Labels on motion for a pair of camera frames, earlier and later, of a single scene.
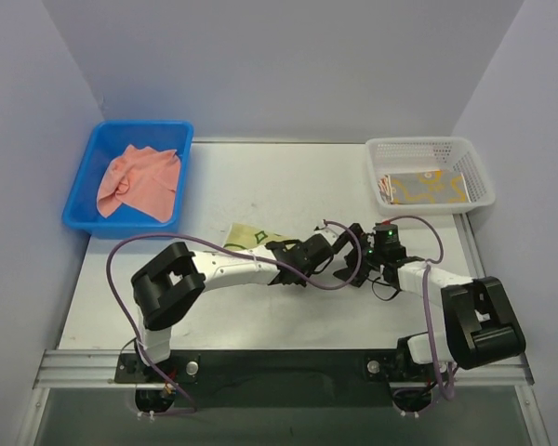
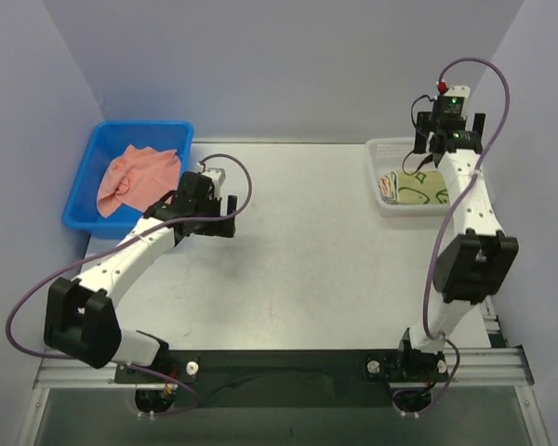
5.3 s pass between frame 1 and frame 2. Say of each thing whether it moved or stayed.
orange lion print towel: stayed
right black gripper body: moved
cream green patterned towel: moved
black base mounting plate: stayed
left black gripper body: moved
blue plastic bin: stayed
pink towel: stayed
